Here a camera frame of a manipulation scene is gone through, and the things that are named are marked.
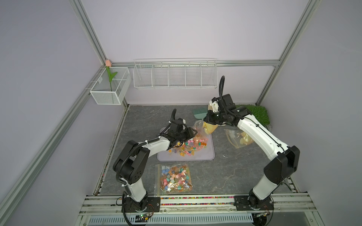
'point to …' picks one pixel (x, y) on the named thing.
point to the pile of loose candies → (180, 149)
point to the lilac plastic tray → (206, 153)
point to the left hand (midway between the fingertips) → (196, 133)
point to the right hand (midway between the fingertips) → (203, 118)
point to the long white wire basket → (175, 73)
